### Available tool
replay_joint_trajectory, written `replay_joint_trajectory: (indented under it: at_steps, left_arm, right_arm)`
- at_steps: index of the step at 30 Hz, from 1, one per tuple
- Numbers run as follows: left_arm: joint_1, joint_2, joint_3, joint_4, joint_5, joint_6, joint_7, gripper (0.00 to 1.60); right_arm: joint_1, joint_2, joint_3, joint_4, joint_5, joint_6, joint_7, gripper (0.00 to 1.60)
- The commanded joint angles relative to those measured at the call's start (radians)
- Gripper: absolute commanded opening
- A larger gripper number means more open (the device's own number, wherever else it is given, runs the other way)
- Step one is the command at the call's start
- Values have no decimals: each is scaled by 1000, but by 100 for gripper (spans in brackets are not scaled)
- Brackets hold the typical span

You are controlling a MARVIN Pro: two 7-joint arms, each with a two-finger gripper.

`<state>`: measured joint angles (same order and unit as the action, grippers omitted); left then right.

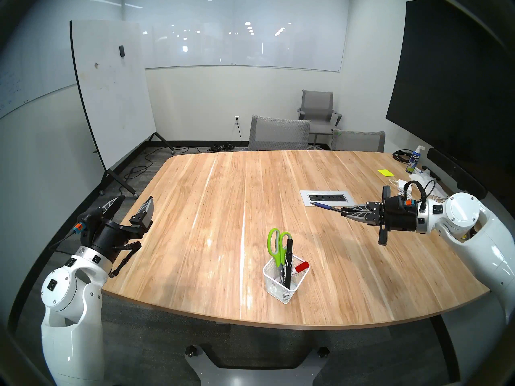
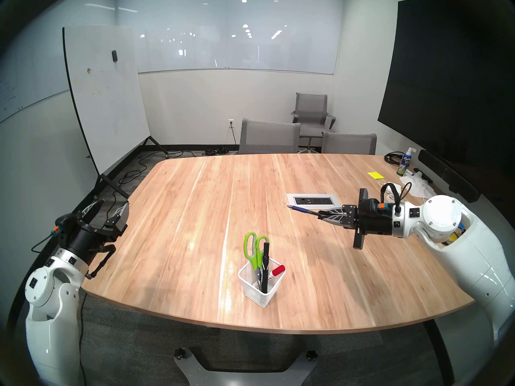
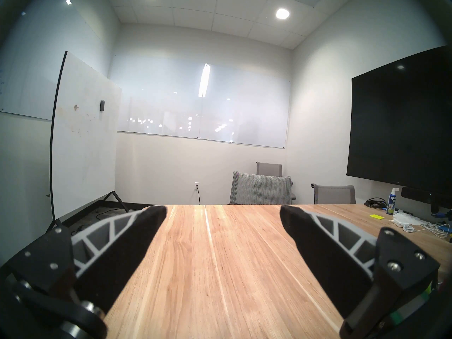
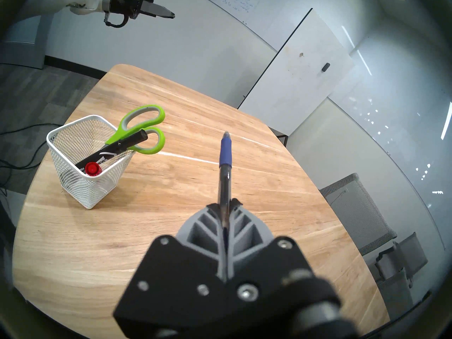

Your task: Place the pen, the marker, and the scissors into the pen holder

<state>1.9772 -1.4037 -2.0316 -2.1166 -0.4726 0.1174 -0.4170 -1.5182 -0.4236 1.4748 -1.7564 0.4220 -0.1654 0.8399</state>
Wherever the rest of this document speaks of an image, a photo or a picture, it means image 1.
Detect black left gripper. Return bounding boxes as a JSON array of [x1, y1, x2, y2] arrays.
[[89, 194, 155, 262]]

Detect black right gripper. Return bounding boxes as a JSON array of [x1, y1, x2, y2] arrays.
[[341, 185, 418, 246]]

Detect blue ballpoint pen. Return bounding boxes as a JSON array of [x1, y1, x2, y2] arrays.
[[310, 202, 347, 213]]

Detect black permanent marker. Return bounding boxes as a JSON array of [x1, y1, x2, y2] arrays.
[[283, 239, 294, 289]]

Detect green handled scissors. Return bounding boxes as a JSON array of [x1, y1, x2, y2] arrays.
[[268, 228, 293, 269]]

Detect white wire mesh pen holder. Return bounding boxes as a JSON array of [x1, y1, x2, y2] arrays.
[[263, 253, 310, 305]]

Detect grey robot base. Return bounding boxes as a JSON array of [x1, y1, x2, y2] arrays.
[[184, 343, 330, 386]]

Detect grey table power outlet box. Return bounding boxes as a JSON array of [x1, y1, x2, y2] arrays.
[[300, 190, 357, 207]]

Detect whiteboard cleaner spray bottle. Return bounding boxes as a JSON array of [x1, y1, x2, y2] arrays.
[[406, 145, 425, 174]]

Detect white crumpled tissue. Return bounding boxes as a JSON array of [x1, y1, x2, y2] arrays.
[[411, 170, 445, 195]]

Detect grey mesh office chair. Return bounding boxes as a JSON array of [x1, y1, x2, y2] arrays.
[[248, 115, 311, 151], [330, 128, 386, 153]]

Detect black video sound bar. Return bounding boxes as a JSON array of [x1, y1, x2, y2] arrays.
[[426, 148, 488, 201]]

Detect grey office chair with armrests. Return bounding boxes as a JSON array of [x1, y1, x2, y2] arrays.
[[297, 90, 342, 150]]

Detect mobile whiteboard on stand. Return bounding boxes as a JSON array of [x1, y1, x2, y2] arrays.
[[70, 20, 175, 197]]

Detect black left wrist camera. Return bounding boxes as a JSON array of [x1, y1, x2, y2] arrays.
[[76, 206, 103, 238]]

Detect black left gripper cable loop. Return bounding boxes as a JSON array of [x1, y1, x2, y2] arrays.
[[108, 240, 143, 279]]

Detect black right camera cable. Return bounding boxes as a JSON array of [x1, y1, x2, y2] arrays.
[[402, 179, 438, 213]]

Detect long black floor cable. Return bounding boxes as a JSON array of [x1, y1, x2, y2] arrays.
[[117, 146, 202, 197]]

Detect thin black left camera cable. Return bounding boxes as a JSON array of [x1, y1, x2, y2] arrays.
[[48, 226, 81, 254]]

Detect large black wall screen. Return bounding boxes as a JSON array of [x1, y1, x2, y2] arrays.
[[385, 0, 515, 209]]

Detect wall whiteboard with writing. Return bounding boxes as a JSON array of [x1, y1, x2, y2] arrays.
[[0, 0, 125, 120]]

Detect wide glass wall whiteboard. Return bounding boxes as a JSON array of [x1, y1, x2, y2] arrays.
[[121, 0, 347, 73]]

